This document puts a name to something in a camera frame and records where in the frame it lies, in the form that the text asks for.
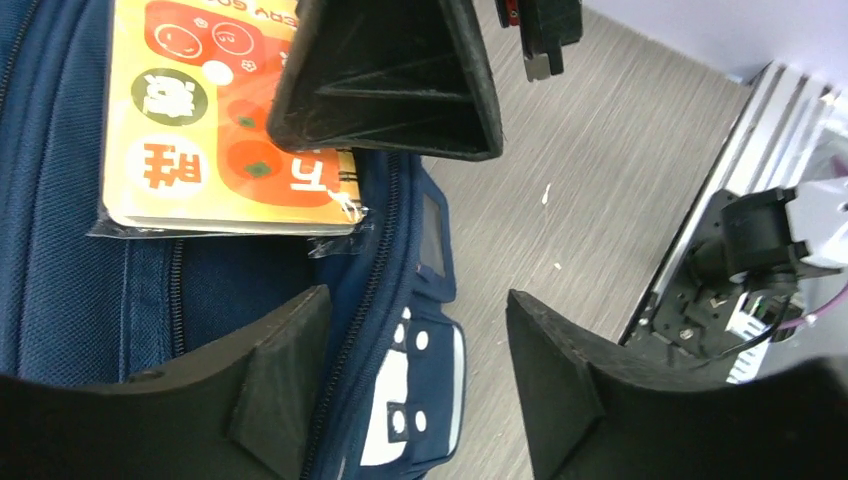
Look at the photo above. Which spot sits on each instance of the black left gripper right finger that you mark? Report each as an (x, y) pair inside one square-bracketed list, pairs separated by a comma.
[(595, 410)]

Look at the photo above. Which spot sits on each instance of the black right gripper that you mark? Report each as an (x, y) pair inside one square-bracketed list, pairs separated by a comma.
[(406, 75)]

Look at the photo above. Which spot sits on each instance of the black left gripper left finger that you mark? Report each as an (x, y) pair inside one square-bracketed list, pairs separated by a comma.
[(236, 408)]

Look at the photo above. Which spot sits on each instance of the navy blue backpack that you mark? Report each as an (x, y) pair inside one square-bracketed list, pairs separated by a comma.
[(80, 310)]

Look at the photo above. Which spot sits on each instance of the orange spiral notepad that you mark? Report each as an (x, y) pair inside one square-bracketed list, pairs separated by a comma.
[(186, 147)]

